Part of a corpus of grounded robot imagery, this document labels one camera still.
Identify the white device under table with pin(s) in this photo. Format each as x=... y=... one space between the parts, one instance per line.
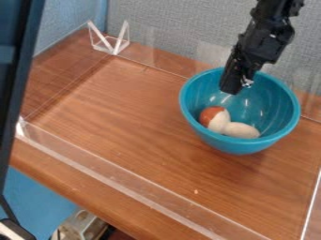
x=82 y=226

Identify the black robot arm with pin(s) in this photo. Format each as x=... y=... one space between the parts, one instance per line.
x=19 y=28

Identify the blue plastic bowl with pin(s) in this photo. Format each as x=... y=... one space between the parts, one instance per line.
x=267 y=106

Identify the white brown-capped toy mushroom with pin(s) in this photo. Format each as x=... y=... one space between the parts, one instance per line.
x=216 y=119

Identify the clear acrylic back barrier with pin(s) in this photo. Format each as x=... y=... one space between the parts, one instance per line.
x=185 y=55

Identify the clear acrylic front barrier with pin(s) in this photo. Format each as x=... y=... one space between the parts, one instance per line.
x=172 y=205

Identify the clear acrylic corner bracket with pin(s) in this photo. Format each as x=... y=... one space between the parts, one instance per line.
x=106 y=43

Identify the clear acrylic barrier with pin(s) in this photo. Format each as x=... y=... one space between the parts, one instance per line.
x=185 y=55
x=172 y=205

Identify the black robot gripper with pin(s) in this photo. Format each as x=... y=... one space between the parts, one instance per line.
x=259 y=47

